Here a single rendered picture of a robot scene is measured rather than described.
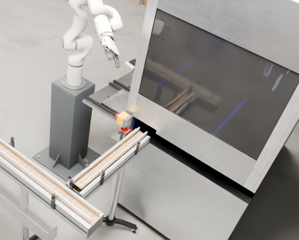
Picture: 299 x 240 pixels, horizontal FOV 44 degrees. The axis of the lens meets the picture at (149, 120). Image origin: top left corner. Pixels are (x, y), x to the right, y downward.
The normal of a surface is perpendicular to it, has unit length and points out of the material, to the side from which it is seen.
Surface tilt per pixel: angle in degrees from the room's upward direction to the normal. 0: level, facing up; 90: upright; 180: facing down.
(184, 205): 90
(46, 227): 0
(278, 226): 0
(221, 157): 90
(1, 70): 0
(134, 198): 90
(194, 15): 90
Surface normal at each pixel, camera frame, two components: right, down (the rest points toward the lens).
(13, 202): 0.19, -0.76
